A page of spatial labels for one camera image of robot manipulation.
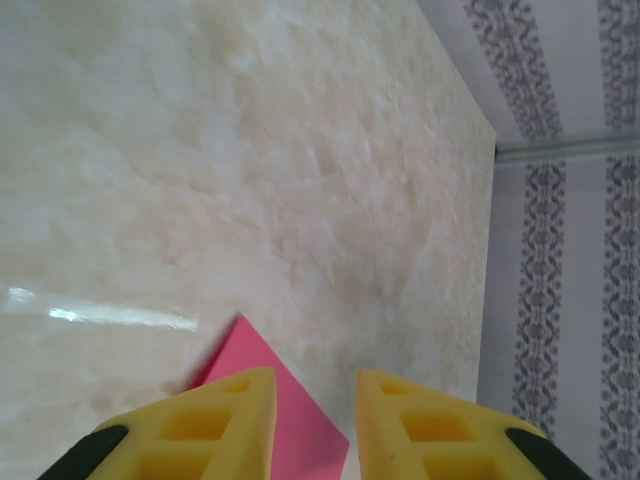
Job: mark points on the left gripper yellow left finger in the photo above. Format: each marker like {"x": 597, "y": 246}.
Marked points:
{"x": 200, "y": 435}

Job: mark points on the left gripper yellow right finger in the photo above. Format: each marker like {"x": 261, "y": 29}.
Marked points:
{"x": 440, "y": 440}

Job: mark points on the pink square paper sheet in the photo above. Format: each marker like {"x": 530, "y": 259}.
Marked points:
{"x": 295, "y": 400}

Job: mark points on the aluminium frame post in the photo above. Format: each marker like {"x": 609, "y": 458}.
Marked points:
{"x": 570, "y": 146}

